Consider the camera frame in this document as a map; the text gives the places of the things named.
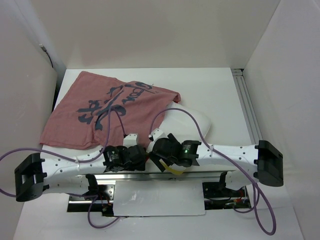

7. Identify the white pillow with yellow edge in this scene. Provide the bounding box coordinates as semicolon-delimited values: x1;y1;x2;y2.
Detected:
147;102;211;175

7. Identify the pink and red pillowcase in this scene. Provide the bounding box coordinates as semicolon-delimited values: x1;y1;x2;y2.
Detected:
39;71;181;150

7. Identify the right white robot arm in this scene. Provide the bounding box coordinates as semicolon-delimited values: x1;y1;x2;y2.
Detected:
149;129;284;196

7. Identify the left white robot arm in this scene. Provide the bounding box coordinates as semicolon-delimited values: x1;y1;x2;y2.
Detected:
14;145;147;202

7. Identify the white glossy cover plate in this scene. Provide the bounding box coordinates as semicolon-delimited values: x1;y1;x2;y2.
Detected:
113;180;206;217

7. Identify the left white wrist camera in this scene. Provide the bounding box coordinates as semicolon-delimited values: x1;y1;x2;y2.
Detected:
123;133;138;148

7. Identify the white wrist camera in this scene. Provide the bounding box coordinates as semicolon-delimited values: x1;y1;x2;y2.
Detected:
148;128;167;142
123;133;138;148

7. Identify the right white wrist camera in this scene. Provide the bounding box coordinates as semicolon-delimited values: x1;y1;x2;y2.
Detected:
148;128;167;142

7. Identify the aluminium mounting rail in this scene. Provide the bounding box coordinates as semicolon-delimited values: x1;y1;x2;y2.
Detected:
67;170;253;213

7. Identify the aluminium frame right side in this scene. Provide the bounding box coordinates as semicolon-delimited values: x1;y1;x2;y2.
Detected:
231;69;263;144

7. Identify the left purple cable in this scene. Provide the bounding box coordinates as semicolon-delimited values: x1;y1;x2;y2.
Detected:
0;107;128;230

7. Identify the black wall cable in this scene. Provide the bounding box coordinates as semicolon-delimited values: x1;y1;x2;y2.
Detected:
39;43;57;70

